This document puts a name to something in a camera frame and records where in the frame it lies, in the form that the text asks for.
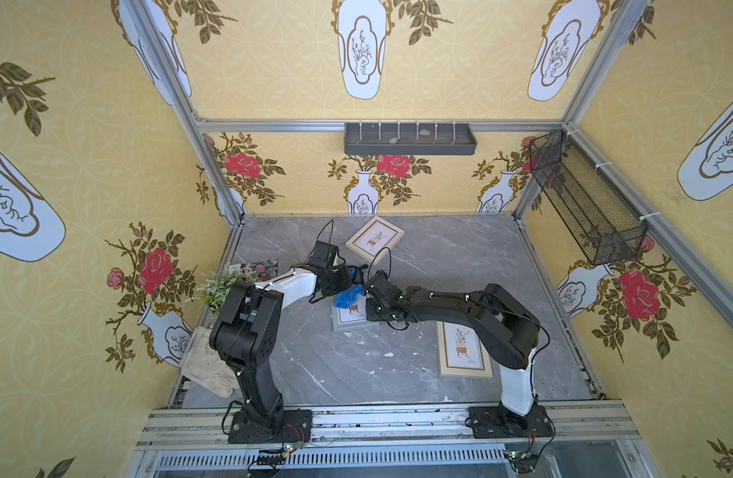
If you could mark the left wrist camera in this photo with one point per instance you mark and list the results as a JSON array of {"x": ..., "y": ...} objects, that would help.
[{"x": 323, "y": 255}]

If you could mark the potted green plant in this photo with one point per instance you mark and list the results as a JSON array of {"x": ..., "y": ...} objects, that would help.
[{"x": 214, "y": 291}]

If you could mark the grey wall shelf tray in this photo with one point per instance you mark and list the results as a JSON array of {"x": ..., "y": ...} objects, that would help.
[{"x": 417, "y": 138}]

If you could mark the beige work glove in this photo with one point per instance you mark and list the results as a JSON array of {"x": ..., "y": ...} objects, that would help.
[{"x": 202, "y": 364}]

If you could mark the black wire mesh basket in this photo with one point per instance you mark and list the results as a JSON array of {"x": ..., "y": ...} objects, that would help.
[{"x": 604, "y": 224}]

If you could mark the grey-green picture frame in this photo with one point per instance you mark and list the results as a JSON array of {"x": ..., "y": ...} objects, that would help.
[{"x": 352, "y": 318}]

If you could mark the blue microfiber cloth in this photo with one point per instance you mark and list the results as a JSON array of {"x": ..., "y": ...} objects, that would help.
[{"x": 349, "y": 297}]

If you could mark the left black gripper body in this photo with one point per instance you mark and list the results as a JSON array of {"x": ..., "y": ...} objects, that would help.
[{"x": 340, "y": 281}]

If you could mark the beige picture frame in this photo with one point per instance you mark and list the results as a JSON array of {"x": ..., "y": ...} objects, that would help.
[
  {"x": 461, "y": 353},
  {"x": 372, "y": 240}
]

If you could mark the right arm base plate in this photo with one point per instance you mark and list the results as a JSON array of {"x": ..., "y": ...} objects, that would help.
[{"x": 500, "y": 422}]

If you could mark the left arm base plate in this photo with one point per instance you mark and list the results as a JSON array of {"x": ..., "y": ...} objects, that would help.
[{"x": 289, "y": 426}]

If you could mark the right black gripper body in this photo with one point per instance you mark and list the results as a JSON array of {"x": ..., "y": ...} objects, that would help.
[{"x": 373, "y": 300}]

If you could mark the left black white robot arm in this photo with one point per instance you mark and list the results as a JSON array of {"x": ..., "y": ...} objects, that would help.
[{"x": 246, "y": 331}]

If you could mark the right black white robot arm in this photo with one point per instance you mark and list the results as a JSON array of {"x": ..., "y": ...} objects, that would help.
[{"x": 508, "y": 332}]

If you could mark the floral patterned box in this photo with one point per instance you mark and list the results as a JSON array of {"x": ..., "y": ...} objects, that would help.
[{"x": 260, "y": 271}]

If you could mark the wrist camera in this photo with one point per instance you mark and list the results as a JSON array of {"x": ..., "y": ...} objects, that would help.
[
  {"x": 323, "y": 255},
  {"x": 381, "y": 288}
]

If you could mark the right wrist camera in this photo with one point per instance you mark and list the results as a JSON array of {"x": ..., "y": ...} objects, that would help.
[{"x": 381, "y": 288}]

